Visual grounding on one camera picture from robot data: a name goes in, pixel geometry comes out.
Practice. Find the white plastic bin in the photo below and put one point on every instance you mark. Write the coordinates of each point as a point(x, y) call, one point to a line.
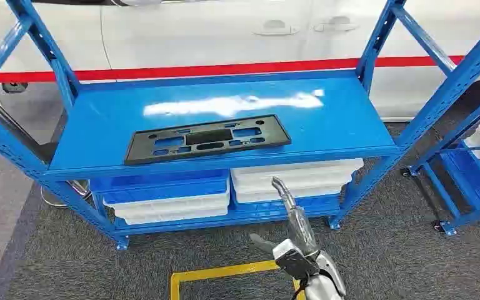
point(169, 209)
point(298, 178)

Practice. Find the blue metal shelf rack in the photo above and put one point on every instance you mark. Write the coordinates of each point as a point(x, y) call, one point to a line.
point(99, 124)

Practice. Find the blue metal rack on casters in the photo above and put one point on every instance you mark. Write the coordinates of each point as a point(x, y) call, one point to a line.
point(472, 182)

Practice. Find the white car with red stripe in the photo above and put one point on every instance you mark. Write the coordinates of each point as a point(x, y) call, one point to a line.
point(202, 37)

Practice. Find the chrome stool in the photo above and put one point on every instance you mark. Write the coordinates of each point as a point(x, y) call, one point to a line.
point(78, 188)

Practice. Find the blue plastic bin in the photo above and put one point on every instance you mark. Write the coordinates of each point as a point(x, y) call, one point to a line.
point(161, 188)
point(260, 207)

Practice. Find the black plastic plate with cutouts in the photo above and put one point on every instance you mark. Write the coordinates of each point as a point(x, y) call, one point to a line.
point(267, 134)

